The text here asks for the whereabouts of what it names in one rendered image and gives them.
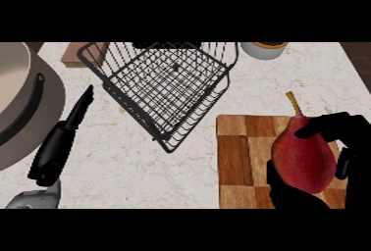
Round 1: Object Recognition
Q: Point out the large grey round appliance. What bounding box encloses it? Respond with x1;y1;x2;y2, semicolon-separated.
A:
0;41;67;172

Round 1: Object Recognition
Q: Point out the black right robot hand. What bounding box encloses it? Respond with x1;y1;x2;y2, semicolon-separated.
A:
265;111;371;210

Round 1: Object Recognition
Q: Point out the small brown wooden block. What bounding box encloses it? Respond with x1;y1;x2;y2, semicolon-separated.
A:
61;41;111;69

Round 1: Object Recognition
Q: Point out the wooden checkered cutting board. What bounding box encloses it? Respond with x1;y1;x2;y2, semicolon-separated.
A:
215;114;348;210

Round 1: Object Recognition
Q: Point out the red pear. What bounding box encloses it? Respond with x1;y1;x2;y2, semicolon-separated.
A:
270;91;338;195

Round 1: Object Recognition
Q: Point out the white cup with orange rim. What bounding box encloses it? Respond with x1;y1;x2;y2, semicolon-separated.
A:
240;41;290;61

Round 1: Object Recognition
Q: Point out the black wire tiered basket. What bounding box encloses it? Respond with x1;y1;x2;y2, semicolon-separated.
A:
76;41;241;154

